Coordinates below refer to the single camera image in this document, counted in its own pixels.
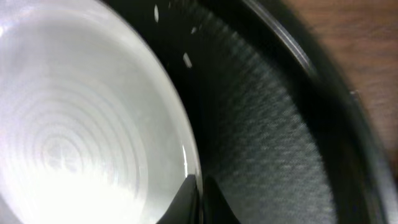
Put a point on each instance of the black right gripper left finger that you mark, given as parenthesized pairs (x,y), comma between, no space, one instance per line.
(184,207)

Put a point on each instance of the black round tray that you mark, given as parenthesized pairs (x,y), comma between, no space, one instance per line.
(276,125)

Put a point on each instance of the grey round plate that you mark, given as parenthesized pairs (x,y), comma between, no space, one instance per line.
(92,128)

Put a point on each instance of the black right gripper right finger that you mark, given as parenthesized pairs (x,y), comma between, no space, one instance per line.
(215,207)

